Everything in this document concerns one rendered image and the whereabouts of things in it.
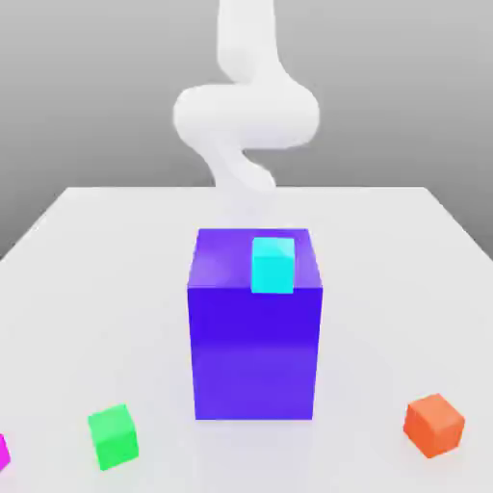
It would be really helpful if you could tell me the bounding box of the small cyan cube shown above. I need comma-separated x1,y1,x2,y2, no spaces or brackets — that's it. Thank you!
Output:
250,236,297,295

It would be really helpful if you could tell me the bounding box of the small green cube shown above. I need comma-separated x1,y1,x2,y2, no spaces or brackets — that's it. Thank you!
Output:
87,402,141,472

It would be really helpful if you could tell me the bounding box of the small orange cube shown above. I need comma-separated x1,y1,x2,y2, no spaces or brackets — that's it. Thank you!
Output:
402,392,466,460

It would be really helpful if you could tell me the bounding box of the large purple box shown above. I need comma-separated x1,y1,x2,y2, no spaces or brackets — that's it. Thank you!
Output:
187,227,324,422

